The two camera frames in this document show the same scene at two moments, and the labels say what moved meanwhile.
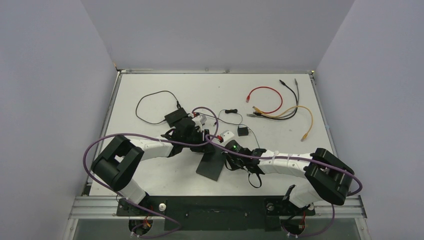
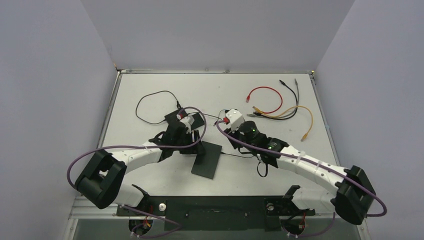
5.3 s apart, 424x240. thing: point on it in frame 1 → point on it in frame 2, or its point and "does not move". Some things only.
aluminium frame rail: (86, 207) does not move
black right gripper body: (228, 157) → (238, 133)
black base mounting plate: (215, 213) does not move
